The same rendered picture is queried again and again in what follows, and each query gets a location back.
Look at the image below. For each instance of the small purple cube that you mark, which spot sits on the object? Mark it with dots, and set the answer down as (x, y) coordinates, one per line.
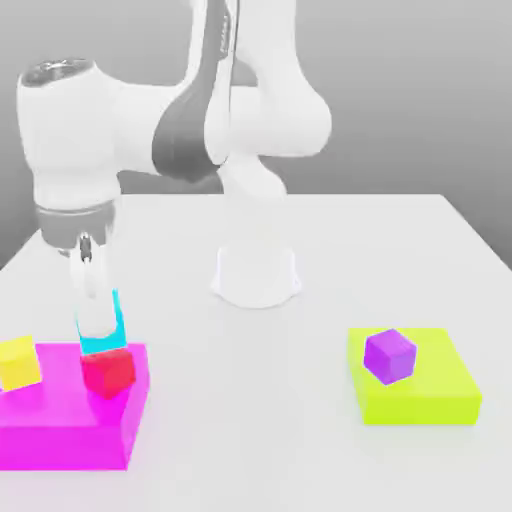
(390, 358)

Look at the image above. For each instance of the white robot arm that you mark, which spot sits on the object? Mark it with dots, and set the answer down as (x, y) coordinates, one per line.
(72, 132)

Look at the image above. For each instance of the large magenta box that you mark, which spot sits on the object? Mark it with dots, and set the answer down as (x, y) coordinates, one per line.
(60, 432)

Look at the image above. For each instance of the small yellow cube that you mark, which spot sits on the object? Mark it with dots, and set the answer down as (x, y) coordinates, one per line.
(18, 366)

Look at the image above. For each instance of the large lime box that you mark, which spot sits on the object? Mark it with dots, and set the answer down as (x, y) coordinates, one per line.
(432, 392)

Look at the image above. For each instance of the small red cube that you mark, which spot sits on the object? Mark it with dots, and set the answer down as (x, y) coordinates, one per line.
(108, 374)

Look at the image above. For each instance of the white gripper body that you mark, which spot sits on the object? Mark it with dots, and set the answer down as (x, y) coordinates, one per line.
(88, 280)

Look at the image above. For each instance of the small cyan cube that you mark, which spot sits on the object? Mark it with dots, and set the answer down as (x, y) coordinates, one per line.
(119, 338)

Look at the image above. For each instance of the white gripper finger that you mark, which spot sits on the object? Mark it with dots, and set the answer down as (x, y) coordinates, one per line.
(95, 320)

